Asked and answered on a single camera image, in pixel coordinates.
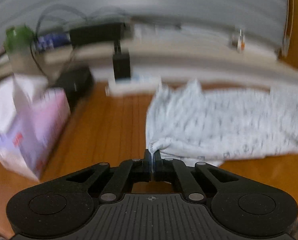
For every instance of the black power adapter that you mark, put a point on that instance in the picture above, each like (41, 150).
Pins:
(121, 62)

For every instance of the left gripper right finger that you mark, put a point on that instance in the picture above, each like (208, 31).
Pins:
(176, 172)

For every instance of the blue packet on sill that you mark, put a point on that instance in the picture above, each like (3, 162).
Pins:
(52, 41)

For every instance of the grey window blind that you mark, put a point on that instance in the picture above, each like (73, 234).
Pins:
(260, 18)

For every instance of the pink tissue box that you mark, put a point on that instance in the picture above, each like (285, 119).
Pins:
(32, 117)

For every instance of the glass jar orange label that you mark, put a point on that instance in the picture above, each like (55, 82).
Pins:
(237, 41)

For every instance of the black pouch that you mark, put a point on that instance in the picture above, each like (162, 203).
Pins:
(76, 84)

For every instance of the black box on sill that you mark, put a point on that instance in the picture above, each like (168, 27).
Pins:
(109, 32)

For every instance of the white patterned garment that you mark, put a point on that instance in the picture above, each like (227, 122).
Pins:
(192, 124)

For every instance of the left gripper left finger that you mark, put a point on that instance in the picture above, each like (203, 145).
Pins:
(125, 176)

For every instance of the beige window sill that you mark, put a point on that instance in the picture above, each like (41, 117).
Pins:
(179, 58)

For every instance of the white power strip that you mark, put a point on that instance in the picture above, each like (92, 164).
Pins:
(135, 85)

